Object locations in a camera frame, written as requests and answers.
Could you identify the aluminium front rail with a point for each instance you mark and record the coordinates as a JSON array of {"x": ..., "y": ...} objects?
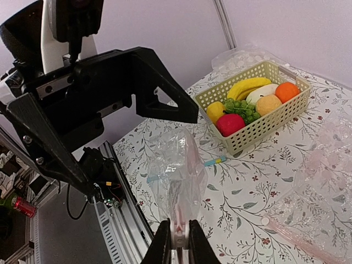
[{"x": 126, "y": 232}]

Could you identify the cream perforated plastic basket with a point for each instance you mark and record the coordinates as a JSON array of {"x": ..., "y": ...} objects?
[{"x": 260, "y": 128}]

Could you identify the yellow toy banana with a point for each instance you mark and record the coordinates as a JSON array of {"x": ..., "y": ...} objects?
[{"x": 242, "y": 89}]

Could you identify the aluminium left corner post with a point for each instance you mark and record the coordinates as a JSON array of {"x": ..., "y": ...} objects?
[{"x": 225, "y": 23}]

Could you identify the floral patterned table mat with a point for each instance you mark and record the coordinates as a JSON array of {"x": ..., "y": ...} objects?
[{"x": 245, "y": 185}]

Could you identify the orange toy orange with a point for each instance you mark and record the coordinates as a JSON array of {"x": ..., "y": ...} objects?
[{"x": 286, "y": 91}]

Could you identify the green toy grapes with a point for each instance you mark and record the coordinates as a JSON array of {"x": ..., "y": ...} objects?
[{"x": 242, "y": 108}]

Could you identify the clear blue-zipper zip bag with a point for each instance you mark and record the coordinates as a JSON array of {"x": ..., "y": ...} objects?
[{"x": 315, "y": 215}]

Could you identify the red drink can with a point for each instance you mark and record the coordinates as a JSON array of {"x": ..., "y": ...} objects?
[{"x": 23, "y": 206}]

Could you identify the clear pink-zipper zip bag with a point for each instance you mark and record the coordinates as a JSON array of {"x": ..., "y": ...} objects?
[{"x": 177, "y": 177}]

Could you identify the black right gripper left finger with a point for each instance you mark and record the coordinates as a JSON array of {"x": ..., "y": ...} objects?
[{"x": 159, "y": 252}]

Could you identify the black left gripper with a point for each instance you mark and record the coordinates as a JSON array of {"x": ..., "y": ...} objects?
[{"x": 72, "y": 98}]

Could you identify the yellow toy lemon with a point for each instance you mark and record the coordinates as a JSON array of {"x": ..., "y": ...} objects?
[{"x": 215, "y": 111}]

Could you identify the bubble wrap sheet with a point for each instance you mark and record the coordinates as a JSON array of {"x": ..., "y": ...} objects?
[{"x": 236, "y": 59}]

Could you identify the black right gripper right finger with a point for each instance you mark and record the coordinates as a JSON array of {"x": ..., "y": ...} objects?
[{"x": 200, "y": 251}]

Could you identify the red toy apple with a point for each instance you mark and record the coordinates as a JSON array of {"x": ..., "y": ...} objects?
[{"x": 229, "y": 124}]

